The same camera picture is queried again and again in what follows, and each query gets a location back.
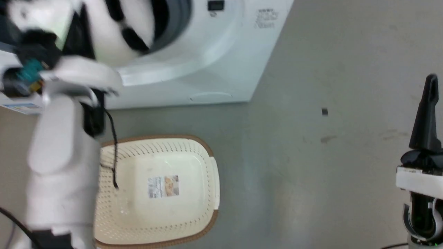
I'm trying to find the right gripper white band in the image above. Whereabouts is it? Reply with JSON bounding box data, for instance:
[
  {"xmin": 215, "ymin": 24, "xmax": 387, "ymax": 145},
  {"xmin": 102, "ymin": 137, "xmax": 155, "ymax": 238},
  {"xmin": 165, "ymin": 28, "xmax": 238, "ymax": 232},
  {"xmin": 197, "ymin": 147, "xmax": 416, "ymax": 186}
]
[{"xmin": 395, "ymin": 73, "xmax": 443, "ymax": 201}]

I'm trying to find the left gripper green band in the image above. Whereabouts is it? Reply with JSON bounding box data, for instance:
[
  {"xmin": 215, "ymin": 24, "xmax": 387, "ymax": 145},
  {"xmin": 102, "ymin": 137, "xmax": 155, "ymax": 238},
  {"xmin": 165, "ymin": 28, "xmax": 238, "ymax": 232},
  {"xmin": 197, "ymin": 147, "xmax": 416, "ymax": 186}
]
[{"xmin": 55, "ymin": 3, "xmax": 98, "ymax": 60}]

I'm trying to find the black and white plush panda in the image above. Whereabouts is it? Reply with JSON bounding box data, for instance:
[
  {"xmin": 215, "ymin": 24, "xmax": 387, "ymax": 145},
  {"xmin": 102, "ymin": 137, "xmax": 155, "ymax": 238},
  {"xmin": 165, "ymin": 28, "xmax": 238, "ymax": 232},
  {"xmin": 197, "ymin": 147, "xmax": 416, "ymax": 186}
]
[{"xmin": 79, "ymin": 0, "xmax": 170, "ymax": 68}]

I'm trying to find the white front-load washing machine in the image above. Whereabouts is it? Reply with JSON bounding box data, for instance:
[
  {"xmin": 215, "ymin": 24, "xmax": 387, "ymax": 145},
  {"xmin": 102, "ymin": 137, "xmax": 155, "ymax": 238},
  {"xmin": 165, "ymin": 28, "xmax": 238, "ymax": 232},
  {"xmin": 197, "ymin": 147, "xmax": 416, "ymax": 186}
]
[{"xmin": 45, "ymin": 0, "xmax": 295, "ymax": 110}]

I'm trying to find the cream laundry basket brown rim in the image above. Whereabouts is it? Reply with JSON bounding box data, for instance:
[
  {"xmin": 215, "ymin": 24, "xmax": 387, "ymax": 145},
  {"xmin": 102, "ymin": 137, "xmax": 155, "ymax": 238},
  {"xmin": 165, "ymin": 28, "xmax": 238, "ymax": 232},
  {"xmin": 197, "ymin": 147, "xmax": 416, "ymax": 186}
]
[{"xmin": 93, "ymin": 135, "xmax": 220, "ymax": 249}]

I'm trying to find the paper label sticker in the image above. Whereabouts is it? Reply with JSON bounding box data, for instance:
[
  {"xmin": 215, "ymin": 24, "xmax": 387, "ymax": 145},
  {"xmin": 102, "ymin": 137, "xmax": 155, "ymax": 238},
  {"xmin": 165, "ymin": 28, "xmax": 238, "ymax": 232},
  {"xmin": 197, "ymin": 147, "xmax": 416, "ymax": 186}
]
[{"xmin": 147, "ymin": 175, "xmax": 180, "ymax": 199}]

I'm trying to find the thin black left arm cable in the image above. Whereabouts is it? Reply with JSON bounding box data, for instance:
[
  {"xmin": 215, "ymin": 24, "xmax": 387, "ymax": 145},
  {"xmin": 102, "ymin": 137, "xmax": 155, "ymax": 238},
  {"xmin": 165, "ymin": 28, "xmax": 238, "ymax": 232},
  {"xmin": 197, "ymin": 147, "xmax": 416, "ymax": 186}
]
[{"xmin": 100, "ymin": 108, "xmax": 120, "ymax": 190}]

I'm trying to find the black cable on floor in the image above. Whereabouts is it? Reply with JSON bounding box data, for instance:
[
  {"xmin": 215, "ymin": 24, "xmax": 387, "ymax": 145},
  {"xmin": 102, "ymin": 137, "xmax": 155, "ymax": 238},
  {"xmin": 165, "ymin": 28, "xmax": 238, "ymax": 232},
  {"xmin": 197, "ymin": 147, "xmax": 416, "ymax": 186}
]
[{"xmin": 0, "ymin": 207, "xmax": 44, "ymax": 249}]

